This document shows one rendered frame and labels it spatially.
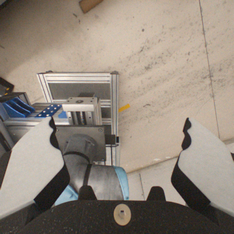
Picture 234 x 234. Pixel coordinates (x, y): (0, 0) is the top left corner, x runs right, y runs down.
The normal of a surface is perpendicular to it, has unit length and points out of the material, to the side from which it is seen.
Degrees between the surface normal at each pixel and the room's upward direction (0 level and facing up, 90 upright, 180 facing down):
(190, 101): 0
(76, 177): 68
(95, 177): 72
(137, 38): 0
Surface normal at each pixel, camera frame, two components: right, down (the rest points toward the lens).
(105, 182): 0.07, -0.56
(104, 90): -0.01, 0.50
